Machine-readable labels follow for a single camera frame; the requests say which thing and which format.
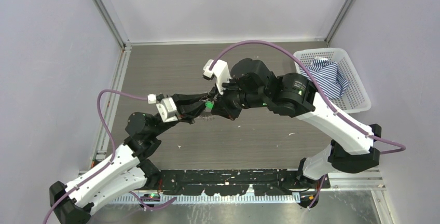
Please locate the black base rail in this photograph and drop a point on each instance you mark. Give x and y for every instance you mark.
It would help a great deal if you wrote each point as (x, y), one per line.
(229, 182)

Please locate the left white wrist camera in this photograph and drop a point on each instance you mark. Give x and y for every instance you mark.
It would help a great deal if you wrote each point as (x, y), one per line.
(166, 107)

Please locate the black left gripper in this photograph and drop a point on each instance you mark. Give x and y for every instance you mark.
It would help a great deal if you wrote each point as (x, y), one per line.
(192, 107)

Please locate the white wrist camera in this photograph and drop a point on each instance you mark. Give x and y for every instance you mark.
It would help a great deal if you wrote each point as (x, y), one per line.
(166, 107)
(219, 71)

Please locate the white plastic basket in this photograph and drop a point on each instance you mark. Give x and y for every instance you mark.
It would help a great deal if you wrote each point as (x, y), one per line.
(355, 99)

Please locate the green key tag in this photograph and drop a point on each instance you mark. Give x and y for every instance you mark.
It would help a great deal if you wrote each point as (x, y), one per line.
(209, 105)

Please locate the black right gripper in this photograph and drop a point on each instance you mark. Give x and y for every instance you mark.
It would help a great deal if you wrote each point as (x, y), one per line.
(221, 106)

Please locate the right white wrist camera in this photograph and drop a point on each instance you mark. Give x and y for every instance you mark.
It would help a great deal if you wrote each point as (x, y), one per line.
(219, 71)

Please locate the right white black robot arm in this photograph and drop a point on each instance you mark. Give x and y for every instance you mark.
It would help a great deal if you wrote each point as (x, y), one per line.
(351, 149)

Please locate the blue striped shirt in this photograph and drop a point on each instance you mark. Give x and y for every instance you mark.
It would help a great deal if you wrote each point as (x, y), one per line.
(328, 75)

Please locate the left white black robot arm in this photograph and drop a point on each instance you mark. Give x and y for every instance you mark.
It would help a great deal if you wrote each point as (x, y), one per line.
(128, 167)

